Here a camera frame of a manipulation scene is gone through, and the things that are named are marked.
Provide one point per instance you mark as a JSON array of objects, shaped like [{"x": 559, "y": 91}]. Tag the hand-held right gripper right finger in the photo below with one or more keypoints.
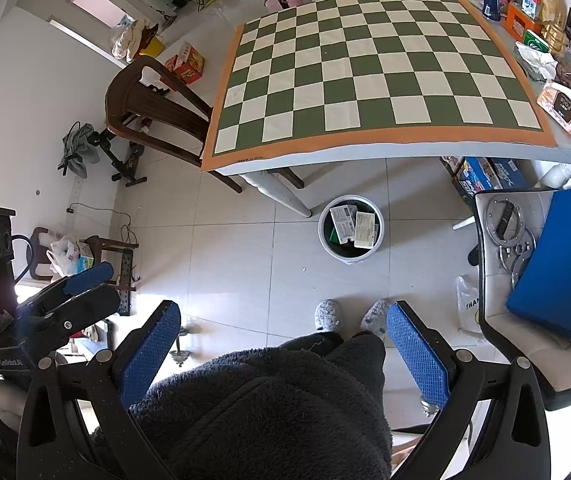
[{"x": 415, "y": 355}]

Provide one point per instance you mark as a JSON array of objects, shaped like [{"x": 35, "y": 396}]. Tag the beige printed paper box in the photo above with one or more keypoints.
[{"x": 365, "y": 230}]

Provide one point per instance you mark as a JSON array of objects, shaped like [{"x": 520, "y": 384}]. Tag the white table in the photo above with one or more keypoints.
[{"x": 285, "y": 192}]

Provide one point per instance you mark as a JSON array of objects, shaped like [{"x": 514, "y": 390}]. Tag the white trash bin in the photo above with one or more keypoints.
[{"x": 328, "y": 250}]

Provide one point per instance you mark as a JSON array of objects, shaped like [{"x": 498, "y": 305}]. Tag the blue printed carton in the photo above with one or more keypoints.
[{"x": 480, "y": 177}]

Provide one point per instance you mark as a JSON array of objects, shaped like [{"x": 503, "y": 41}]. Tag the white knotted plastic bag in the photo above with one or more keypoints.
[{"x": 63, "y": 255}]

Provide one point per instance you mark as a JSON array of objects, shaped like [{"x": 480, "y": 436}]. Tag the black perforated metal bar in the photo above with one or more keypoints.
[{"x": 125, "y": 275}]

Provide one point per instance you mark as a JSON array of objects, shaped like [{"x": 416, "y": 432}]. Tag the brown wooden chair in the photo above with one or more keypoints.
[{"x": 155, "y": 110}]

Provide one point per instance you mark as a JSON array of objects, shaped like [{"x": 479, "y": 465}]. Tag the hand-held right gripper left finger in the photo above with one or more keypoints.
[{"x": 150, "y": 350}]

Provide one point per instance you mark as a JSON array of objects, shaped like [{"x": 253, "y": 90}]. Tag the small wooden stool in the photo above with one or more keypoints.
[{"x": 105, "y": 247}]

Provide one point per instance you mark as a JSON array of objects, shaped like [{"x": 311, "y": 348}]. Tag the small dumbbell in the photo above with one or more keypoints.
[{"x": 183, "y": 347}]

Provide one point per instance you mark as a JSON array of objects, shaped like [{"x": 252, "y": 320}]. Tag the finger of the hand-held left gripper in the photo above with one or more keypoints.
[
  {"x": 90, "y": 306},
  {"x": 88, "y": 276}
]

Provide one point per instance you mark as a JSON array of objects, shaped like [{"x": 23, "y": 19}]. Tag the white black office chair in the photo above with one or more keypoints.
[{"x": 495, "y": 320}]

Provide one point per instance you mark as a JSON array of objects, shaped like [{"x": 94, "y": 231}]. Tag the red orange carton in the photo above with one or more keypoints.
[{"x": 188, "y": 62}]

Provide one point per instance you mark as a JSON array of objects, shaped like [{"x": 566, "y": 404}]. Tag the orange window box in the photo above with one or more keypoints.
[{"x": 518, "y": 22}]

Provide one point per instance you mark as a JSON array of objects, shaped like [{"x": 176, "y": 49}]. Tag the white stuffed bags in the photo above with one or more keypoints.
[{"x": 128, "y": 40}]

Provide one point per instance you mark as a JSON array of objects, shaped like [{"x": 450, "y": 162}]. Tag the person's dark fleece clothing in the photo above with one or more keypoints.
[{"x": 265, "y": 410}]

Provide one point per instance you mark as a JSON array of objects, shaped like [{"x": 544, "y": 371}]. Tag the blue foam cushion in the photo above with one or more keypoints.
[{"x": 560, "y": 260}]

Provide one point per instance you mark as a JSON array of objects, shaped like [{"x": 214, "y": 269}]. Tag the grey cloth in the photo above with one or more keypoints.
[{"x": 78, "y": 147}]

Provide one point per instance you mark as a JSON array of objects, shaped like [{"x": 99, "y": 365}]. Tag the crumpled grey plastic wrap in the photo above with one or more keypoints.
[{"x": 535, "y": 62}]

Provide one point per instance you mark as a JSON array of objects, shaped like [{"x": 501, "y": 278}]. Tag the black exercise stand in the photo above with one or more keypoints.
[{"x": 120, "y": 165}]

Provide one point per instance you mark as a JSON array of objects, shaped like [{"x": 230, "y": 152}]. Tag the white barcode carton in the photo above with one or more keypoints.
[{"x": 344, "y": 220}]

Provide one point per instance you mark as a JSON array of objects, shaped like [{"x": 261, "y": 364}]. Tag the green packet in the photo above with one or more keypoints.
[{"x": 536, "y": 42}]

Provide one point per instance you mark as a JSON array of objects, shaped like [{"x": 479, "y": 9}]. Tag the orange white snack packet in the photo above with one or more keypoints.
[{"x": 563, "y": 105}]

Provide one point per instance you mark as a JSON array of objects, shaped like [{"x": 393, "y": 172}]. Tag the yellow bag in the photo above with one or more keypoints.
[{"x": 153, "y": 47}]

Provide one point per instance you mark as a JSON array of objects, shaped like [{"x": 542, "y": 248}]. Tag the green white checkered mat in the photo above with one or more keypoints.
[{"x": 365, "y": 70}]

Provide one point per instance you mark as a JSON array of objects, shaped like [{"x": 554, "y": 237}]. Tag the grey fuzzy slipper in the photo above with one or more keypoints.
[
  {"x": 326, "y": 314},
  {"x": 375, "y": 316}
]

